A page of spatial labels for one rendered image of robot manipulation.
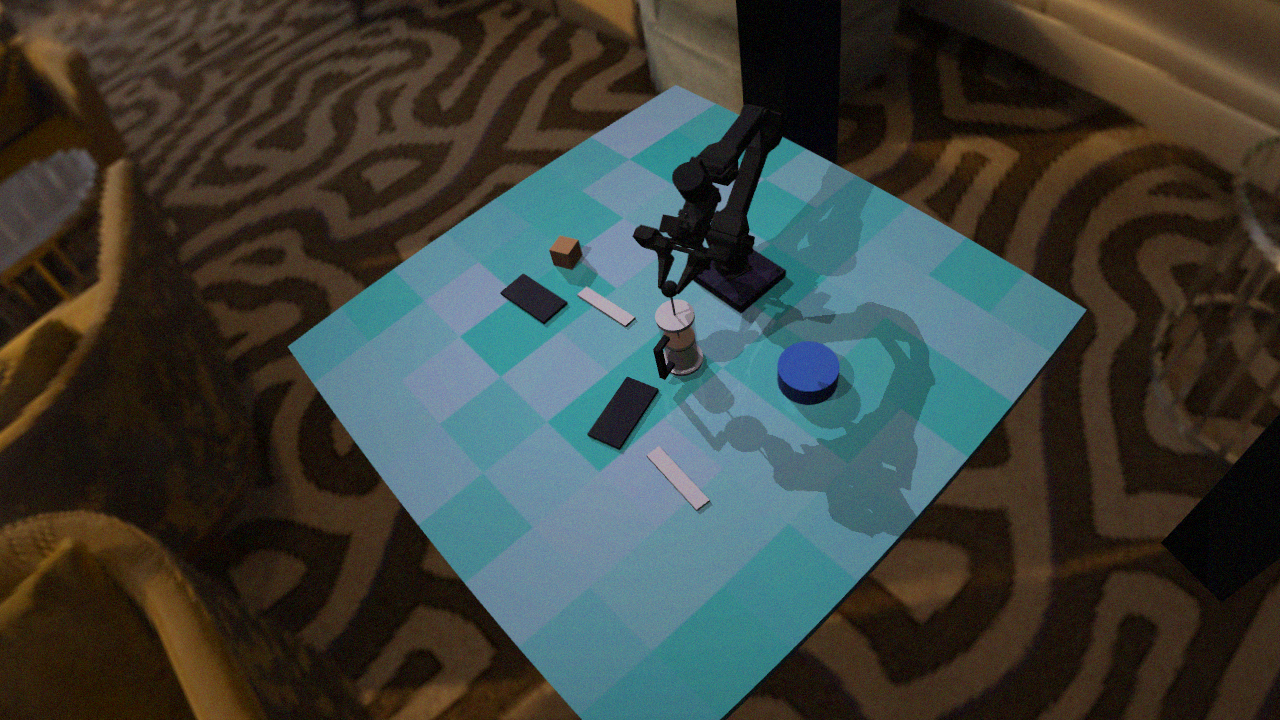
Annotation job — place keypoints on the blue short cylinder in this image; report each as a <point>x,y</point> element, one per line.
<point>807,372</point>

